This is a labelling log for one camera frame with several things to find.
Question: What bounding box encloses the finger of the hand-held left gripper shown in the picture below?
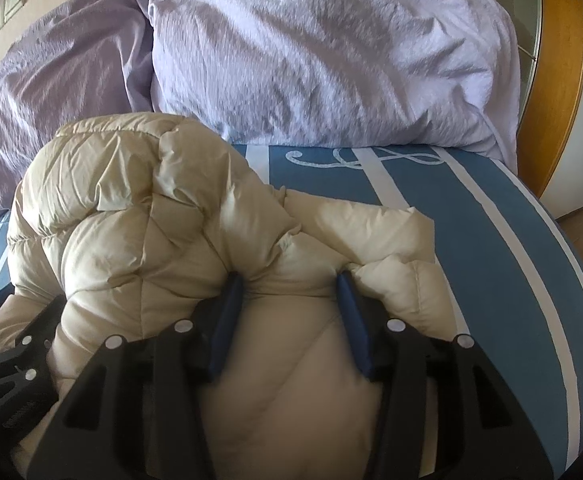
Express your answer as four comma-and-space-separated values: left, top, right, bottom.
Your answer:
0, 295, 67, 428

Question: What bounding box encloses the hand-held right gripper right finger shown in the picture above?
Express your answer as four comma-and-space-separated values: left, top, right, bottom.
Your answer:
335, 270, 555, 480

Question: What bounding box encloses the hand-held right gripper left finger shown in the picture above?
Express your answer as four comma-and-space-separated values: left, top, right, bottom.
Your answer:
26, 275, 245, 480

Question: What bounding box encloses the beige puffer jacket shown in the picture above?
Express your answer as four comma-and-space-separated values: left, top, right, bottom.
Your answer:
0, 111, 437, 480

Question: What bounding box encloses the blue striped bed sheet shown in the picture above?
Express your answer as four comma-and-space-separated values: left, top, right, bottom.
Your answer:
0, 142, 583, 480

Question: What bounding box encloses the mauve pillow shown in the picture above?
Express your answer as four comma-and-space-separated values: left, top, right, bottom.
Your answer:
0, 0, 155, 226

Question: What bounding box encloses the pale lilac pillow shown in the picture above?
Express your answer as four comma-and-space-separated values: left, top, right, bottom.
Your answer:
146, 0, 522, 171

